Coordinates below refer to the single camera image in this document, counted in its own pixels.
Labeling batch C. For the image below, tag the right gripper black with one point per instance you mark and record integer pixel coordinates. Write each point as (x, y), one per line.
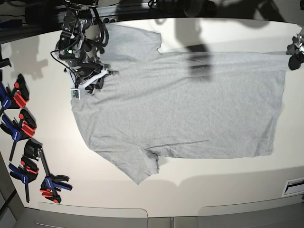
(82, 71)

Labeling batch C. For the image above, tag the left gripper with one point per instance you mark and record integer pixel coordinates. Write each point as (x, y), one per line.
(296, 55)

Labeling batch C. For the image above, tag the grey T-shirt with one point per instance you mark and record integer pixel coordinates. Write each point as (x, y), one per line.
(201, 105)

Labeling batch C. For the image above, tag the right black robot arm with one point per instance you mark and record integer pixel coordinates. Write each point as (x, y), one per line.
(83, 34)

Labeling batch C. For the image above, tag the top blue red bar clamp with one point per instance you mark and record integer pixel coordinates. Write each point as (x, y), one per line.
(15, 98)

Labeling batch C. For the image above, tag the blue red bar clamp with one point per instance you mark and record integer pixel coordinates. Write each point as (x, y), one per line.
(24, 129)
(15, 98)
(27, 172)

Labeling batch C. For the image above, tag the long bar clamp black pad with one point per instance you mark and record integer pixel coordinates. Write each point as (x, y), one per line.
(52, 184)

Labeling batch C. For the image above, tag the white label plate on table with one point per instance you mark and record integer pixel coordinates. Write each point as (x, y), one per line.
(293, 187)

